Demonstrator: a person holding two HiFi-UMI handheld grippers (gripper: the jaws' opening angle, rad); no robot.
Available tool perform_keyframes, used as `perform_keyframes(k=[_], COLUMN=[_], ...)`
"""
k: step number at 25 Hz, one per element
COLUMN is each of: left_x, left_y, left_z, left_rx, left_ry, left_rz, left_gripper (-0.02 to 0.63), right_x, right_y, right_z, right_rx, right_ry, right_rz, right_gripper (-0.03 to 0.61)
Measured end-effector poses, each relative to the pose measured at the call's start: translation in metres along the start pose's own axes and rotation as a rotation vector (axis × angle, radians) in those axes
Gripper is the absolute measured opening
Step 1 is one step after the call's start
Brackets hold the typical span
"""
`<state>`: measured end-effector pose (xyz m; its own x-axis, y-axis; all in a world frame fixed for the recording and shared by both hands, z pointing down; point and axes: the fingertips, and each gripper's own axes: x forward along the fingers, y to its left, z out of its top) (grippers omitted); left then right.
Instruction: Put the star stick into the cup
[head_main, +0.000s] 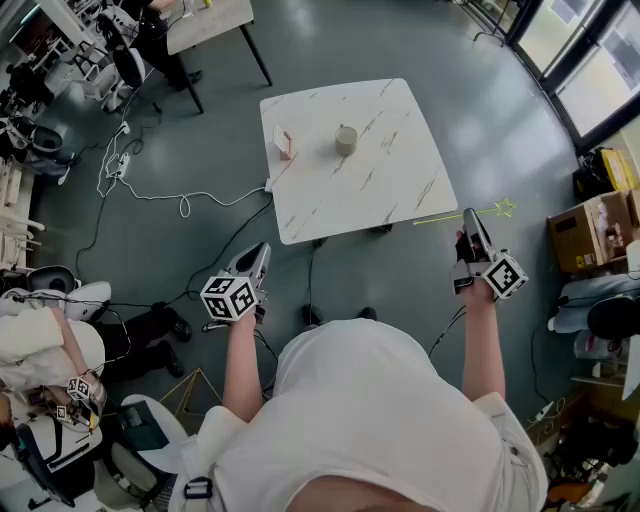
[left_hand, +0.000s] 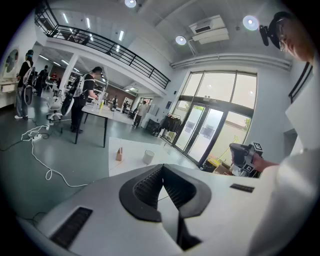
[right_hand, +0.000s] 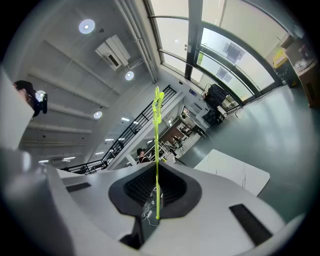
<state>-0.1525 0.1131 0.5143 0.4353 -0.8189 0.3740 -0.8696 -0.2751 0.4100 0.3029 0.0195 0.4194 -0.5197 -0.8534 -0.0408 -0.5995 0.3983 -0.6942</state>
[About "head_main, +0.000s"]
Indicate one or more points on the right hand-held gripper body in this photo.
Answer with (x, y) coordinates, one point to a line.
(505, 277)

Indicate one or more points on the black box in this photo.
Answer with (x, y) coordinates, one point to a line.
(142, 427)

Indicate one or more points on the yellow-green star wand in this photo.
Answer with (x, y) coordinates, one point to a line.
(440, 219)

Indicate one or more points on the white office chair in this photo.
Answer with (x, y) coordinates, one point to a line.
(107, 87)

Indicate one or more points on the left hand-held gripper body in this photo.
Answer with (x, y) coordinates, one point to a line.
(230, 297)

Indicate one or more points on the round white table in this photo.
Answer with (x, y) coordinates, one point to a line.
(176, 435)

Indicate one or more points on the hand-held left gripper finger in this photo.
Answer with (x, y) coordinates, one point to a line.
(240, 256)
(265, 260)

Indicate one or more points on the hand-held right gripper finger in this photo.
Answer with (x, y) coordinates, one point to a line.
(488, 246)
(475, 235)

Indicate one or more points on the white and gray chair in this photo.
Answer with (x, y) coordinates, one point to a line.
(90, 300)

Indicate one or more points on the white plug adapter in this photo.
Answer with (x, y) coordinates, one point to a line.
(269, 185)

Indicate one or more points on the person's right forearm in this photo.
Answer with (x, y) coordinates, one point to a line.
(482, 345)

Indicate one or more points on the person's black shoe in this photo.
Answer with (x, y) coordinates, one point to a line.
(369, 313)
(312, 315)

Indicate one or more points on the brown cardboard box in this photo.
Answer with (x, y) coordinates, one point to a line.
(575, 240)

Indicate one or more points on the black framed glass door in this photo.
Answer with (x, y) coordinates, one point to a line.
(590, 85)

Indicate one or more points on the person's right hand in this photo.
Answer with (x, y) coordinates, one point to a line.
(464, 250)

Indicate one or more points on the person's white shirt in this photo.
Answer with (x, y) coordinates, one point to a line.
(360, 400)

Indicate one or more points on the beige table with black legs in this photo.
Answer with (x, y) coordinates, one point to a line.
(210, 20)

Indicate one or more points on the beige cup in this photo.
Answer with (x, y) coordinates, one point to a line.
(346, 142)

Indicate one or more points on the yellow and black case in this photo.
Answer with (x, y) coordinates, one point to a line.
(615, 167)

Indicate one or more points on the person's left forearm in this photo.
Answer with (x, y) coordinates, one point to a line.
(242, 370)

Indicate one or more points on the person's left black shoe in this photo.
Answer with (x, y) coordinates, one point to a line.
(312, 315)

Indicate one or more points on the person's right black shoe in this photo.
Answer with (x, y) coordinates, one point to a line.
(369, 313)

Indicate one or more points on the pale wooden rack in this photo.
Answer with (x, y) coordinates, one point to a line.
(12, 200)

